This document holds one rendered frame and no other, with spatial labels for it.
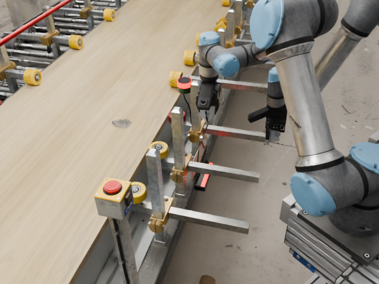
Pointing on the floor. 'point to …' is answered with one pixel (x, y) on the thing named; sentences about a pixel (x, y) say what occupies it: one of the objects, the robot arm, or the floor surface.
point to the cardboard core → (207, 280)
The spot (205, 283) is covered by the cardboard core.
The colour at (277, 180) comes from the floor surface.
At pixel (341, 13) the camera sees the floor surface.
